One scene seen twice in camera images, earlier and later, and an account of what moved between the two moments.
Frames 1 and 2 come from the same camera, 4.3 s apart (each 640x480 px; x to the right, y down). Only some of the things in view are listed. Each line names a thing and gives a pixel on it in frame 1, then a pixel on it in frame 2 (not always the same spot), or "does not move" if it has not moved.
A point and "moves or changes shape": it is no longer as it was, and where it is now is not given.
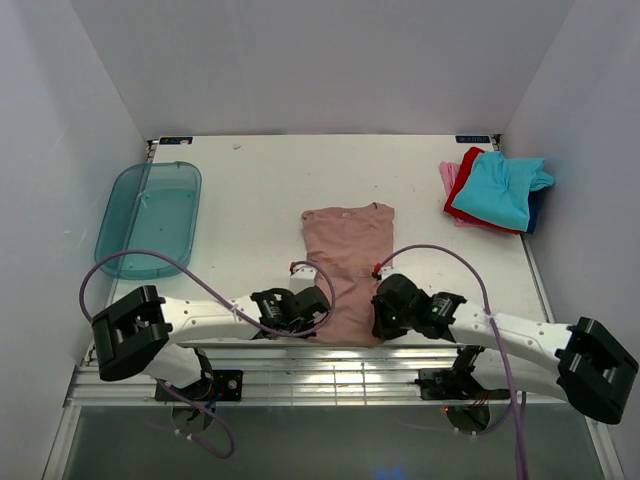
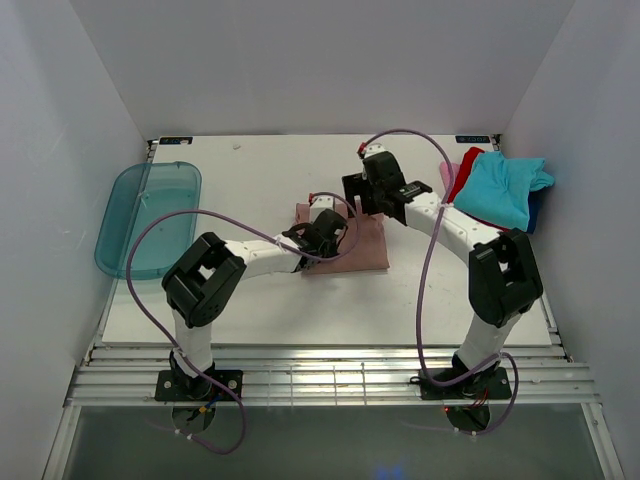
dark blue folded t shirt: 532,198 does not move
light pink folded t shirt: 449,172 does not move
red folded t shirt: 468,162 does not move
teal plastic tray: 154,207 does not move
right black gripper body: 392,324 → 372,194
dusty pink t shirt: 351,243 moves or changes shape
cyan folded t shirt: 499,189 does not move
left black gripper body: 301,327 → 329,251
